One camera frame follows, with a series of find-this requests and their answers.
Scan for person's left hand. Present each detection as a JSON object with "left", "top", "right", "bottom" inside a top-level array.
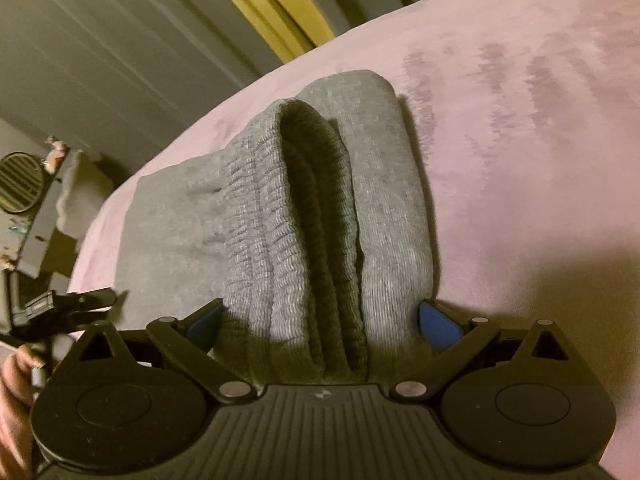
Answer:
[{"left": 0, "top": 344, "right": 46, "bottom": 461}]

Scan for grey curtain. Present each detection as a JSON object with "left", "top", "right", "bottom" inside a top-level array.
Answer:
[{"left": 0, "top": 0, "right": 451, "bottom": 196}]

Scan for grey pants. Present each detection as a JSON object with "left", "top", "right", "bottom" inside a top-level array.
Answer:
[{"left": 114, "top": 67, "right": 442, "bottom": 397}]

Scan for pink blanket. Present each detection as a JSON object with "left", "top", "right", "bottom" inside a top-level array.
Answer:
[{"left": 65, "top": 0, "right": 640, "bottom": 480}]

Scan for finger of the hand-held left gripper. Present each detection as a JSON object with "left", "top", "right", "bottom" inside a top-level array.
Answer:
[{"left": 52, "top": 287, "right": 119, "bottom": 317}]

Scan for small pink white object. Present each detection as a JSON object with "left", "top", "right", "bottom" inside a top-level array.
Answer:
[{"left": 44, "top": 134, "right": 72, "bottom": 168}]

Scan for dark shelf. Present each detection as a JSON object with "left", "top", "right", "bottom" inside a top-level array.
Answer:
[{"left": 0, "top": 207, "right": 83, "bottom": 291}]

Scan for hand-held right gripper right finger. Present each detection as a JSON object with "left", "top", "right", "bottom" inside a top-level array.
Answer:
[{"left": 390, "top": 299, "right": 572, "bottom": 402}]

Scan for white cloth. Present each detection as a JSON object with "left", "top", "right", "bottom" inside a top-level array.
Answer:
[{"left": 54, "top": 149, "right": 106, "bottom": 233}]

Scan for round dark fan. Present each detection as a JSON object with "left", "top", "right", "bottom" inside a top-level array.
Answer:
[{"left": 0, "top": 152, "right": 47, "bottom": 213}]

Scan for yellow curtain panel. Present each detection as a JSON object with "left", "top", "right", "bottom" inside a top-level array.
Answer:
[{"left": 196, "top": 0, "right": 336, "bottom": 63}]

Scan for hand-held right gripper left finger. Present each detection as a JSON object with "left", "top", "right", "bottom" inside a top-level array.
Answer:
[{"left": 70, "top": 297, "right": 254, "bottom": 404}]

